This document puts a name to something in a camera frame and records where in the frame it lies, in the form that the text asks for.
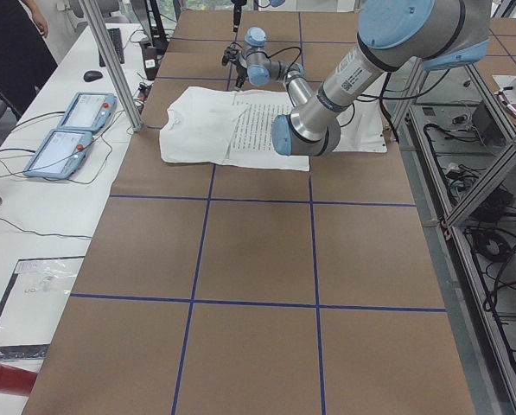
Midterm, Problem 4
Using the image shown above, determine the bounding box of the black keyboard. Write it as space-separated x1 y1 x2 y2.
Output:
107 28 124 64

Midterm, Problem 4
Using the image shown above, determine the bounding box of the black camera cable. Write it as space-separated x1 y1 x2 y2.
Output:
264 46 304 73

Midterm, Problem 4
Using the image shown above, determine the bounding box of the red cylinder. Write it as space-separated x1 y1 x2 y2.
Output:
0 363 38 397

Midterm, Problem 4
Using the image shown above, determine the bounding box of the far blue teach pendant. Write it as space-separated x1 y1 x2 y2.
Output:
58 92 117 133

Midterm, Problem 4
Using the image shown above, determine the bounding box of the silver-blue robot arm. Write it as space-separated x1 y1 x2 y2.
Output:
231 0 284 33
222 1 491 156

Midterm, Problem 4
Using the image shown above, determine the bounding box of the black computer mouse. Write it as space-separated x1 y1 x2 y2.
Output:
83 70 103 82

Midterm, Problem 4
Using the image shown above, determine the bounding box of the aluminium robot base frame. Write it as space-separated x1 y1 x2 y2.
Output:
386 16 516 415

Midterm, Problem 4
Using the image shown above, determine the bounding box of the person in black clothes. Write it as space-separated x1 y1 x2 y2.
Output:
0 0 57 118

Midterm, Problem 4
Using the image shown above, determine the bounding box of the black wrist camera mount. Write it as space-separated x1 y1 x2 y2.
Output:
221 44 242 67

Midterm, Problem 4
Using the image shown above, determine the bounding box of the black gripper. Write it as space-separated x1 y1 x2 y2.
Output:
232 0 245 33
235 62 247 90

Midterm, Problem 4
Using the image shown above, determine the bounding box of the aluminium frame post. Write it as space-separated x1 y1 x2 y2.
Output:
80 0 143 132

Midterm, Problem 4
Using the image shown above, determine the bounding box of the clear plastic document sleeve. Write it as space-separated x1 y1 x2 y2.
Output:
0 256 84 361

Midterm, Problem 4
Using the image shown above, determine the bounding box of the blue teach pendant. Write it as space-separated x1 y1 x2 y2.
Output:
58 92 117 133
22 129 93 180

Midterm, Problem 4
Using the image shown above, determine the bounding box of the near blue teach pendant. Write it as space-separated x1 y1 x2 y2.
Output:
22 129 93 180

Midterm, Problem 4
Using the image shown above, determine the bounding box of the black box with white label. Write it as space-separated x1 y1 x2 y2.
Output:
139 38 159 80

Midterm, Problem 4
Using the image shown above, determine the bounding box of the white long-sleeve printed t-shirt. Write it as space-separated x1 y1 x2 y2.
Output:
159 86 309 171

